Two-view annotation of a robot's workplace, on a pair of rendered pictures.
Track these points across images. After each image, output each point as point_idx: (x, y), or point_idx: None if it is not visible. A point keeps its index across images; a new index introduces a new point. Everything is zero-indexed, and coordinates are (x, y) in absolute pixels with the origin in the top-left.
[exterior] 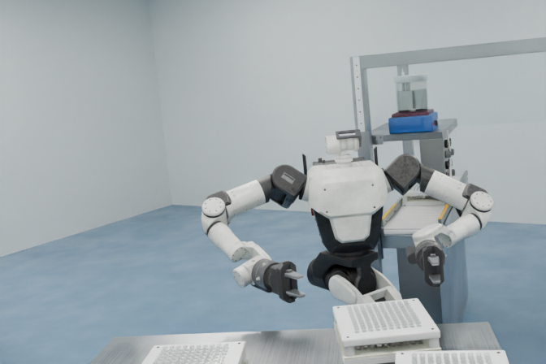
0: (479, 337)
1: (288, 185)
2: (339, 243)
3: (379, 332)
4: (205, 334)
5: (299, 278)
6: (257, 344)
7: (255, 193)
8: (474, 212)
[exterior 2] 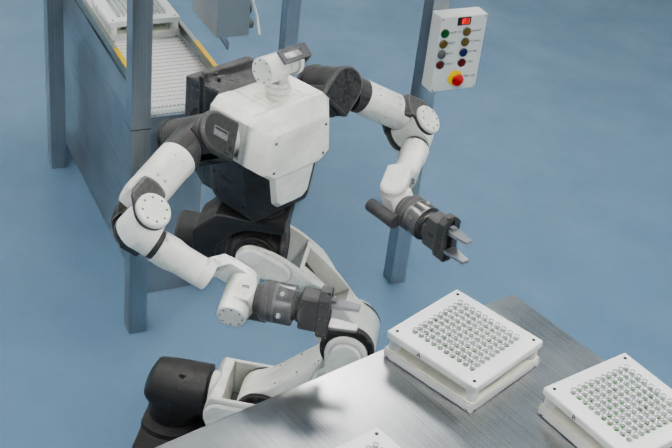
0: (533, 322)
1: (224, 144)
2: (274, 208)
3: (494, 362)
4: (235, 416)
5: (359, 310)
6: (330, 411)
7: (187, 169)
8: (421, 136)
